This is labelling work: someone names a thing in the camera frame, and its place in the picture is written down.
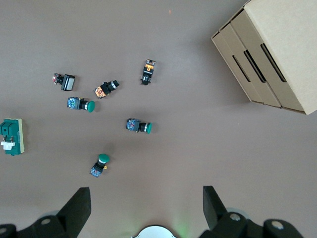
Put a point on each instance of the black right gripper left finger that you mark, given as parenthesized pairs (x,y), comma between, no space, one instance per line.
(69,215)

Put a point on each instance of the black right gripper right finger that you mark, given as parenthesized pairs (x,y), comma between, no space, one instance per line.
(218,218)

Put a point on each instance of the green load switch beige base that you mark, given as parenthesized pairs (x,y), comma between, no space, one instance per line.
(11,134)

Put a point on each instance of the brown cardboard sorting box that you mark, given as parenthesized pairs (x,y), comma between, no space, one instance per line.
(280,49)

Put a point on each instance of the green push button switch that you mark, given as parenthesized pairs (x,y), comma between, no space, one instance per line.
(80,104)
(100,163)
(138,126)

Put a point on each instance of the black selector switch orange block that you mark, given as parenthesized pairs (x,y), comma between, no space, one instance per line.
(105,89)
(148,72)

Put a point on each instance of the black switch red tip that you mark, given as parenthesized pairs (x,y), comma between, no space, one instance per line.
(65,82)

